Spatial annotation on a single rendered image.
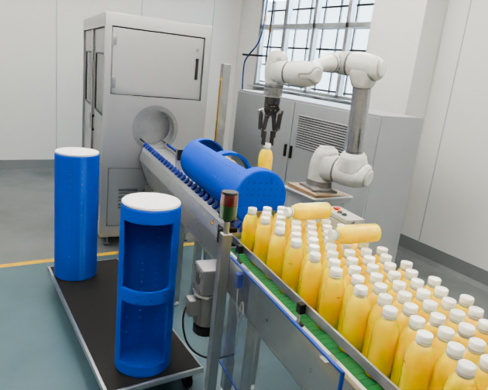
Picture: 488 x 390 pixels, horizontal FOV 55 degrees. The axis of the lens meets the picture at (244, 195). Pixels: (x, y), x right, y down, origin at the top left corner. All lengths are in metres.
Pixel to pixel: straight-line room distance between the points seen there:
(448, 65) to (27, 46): 5.07
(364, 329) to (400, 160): 2.72
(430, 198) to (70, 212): 3.43
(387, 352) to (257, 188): 1.12
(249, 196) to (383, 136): 1.85
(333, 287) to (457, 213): 3.48
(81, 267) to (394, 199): 2.54
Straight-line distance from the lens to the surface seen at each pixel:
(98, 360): 2.69
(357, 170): 2.74
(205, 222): 2.58
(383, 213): 4.10
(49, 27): 7.01
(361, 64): 2.61
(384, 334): 1.36
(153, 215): 2.15
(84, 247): 3.39
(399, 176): 4.12
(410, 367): 1.30
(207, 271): 2.00
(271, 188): 2.27
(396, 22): 5.13
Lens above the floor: 1.69
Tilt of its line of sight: 15 degrees down
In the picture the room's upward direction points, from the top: 6 degrees clockwise
